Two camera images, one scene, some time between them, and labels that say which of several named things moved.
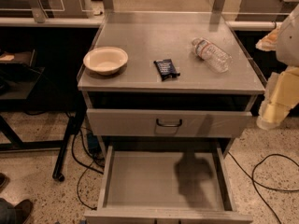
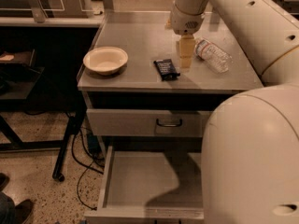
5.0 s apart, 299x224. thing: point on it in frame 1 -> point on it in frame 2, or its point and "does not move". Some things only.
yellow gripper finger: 268,43 -> 184,23
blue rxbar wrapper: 166,69 does not move
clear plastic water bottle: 220,60 does not move
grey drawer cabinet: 166,91 does not move
